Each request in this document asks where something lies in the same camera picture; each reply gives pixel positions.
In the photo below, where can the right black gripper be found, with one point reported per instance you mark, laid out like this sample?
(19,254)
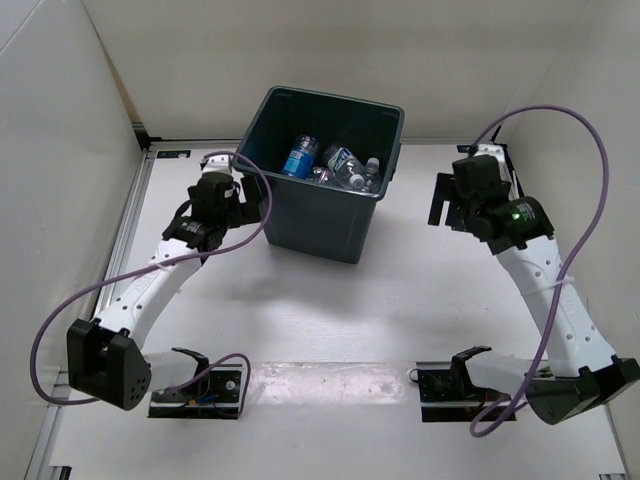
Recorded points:
(443,192)

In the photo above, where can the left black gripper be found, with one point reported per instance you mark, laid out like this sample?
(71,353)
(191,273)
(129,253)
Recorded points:
(247,213)

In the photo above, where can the small clear bottle white cap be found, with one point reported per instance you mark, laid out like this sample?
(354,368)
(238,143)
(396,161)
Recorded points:
(373,179)

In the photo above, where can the crushed clear bottle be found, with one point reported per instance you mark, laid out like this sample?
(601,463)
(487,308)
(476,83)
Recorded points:
(322,176)

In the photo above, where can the clear bottle blue white label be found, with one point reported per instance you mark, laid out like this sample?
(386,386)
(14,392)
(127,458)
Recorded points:
(346,168)

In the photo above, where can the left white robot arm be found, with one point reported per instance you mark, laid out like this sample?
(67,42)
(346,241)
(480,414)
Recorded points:
(104,355)

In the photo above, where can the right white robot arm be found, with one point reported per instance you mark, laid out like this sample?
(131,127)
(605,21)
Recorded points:
(582,370)

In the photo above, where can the dark green plastic bin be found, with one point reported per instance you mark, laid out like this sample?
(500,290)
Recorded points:
(323,221)

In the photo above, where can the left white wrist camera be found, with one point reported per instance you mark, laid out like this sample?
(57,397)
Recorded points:
(216,163)

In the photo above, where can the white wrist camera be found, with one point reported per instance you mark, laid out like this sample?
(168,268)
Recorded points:
(216,163)
(494,150)

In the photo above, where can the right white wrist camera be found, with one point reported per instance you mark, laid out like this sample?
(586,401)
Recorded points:
(494,150)

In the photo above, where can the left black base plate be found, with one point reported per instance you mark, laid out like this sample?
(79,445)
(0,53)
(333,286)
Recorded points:
(219,395)

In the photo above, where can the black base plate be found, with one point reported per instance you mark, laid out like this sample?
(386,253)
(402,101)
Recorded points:
(442,401)
(219,395)

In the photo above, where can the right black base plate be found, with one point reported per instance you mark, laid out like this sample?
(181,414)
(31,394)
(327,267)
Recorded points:
(442,401)

